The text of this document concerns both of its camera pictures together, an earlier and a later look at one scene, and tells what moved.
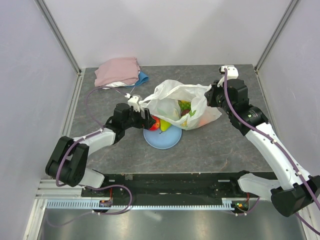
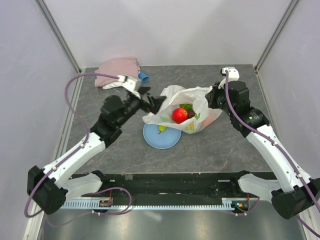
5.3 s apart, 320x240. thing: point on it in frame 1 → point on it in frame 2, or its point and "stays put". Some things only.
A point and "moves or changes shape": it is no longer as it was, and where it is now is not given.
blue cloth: x=142 y=78 stays put
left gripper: x=141 y=123 → x=155 y=102
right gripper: x=210 y=94 stays put
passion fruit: x=184 y=111 → x=191 y=113
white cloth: x=118 y=84 stays put
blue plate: x=164 y=140 stays put
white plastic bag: x=184 y=106 moves or changes shape
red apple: x=154 y=127 → x=179 y=115
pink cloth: x=123 y=69 stays put
